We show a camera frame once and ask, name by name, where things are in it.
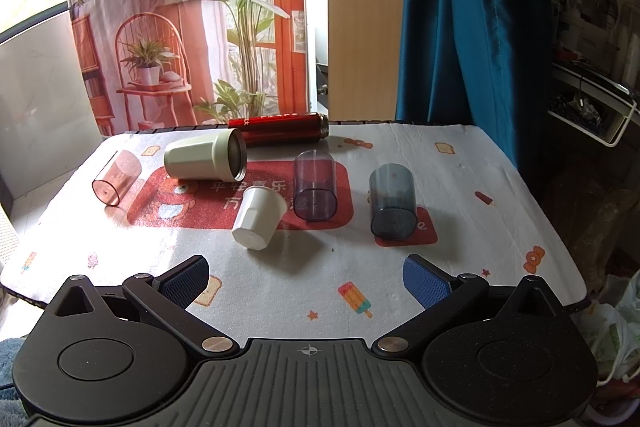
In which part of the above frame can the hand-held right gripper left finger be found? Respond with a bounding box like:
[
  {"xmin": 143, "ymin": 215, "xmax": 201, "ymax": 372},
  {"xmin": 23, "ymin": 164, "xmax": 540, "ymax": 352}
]
[{"xmin": 47, "ymin": 255, "xmax": 240, "ymax": 360}]

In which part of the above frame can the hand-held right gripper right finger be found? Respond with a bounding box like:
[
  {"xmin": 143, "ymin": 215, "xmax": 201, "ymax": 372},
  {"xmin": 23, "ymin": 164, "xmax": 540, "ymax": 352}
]
[{"xmin": 372, "ymin": 254, "xmax": 568, "ymax": 362}]

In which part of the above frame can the clear dark blue cup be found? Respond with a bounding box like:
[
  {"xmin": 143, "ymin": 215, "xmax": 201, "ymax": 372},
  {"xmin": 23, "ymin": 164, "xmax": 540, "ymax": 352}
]
[{"xmin": 369, "ymin": 164, "xmax": 419, "ymax": 240}]

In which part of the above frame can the small white cup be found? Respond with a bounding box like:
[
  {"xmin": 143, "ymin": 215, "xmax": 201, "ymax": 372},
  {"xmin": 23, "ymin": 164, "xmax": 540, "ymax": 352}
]
[{"xmin": 232, "ymin": 186, "xmax": 288, "ymax": 252}]

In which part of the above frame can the clear pink cup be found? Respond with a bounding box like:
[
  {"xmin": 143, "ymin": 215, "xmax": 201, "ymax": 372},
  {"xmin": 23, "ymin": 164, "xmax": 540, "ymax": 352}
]
[{"xmin": 92, "ymin": 150, "xmax": 142, "ymax": 206}]

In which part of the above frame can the large cream cup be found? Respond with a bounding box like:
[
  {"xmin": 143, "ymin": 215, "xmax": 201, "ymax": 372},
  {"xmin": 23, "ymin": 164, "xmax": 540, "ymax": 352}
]
[{"xmin": 164, "ymin": 128, "xmax": 247, "ymax": 182}]

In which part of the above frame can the clear purple cup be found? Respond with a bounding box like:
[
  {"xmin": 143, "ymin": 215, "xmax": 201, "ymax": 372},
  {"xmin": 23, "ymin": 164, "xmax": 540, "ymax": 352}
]
[{"xmin": 292, "ymin": 150, "xmax": 339, "ymax": 222}]

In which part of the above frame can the printed white table mat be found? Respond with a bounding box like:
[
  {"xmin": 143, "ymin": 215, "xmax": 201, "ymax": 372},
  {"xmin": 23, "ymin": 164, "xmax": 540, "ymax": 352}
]
[{"xmin": 0, "ymin": 122, "xmax": 588, "ymax": 344}]

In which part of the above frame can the red thermos bottle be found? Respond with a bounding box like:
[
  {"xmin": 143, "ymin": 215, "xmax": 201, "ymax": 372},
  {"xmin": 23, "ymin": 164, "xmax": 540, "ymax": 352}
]
[{"xmin": 227, "ymin": 112, "xmax": 329, "ymax": 146}]

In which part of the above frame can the blue fluffy cloth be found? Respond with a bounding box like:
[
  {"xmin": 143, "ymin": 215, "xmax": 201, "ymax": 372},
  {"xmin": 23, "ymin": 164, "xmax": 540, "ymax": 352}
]
[{"xmin": 0, "ymin": 336, "xmax": 32, "ymax": 408}]

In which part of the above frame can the white plastic bag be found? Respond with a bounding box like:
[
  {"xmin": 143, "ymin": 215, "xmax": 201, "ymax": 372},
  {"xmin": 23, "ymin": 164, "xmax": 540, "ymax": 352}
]
[{"xmin": 582, "ymin": 272, "xmax": 640, "ymax": 385}]

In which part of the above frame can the blue curtain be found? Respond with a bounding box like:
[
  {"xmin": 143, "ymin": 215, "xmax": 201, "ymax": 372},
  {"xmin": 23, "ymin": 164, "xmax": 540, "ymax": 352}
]
[{"xmin": 395, "ymin": 0, "xmax": 551, "ymax": 172}]

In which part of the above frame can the wooden door panel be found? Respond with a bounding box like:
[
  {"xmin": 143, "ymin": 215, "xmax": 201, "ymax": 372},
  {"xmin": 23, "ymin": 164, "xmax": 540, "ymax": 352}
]
[{"xmin": 325, "ymin": 0, "xmax": 407, "ymax": 122}]

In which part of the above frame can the white wire shelf basket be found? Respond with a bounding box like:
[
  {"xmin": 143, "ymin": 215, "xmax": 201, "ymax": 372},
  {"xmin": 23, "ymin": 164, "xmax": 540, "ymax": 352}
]
[{"xmin": 547, "ymin": 62, "xmax": 640, "ymax": 148}]

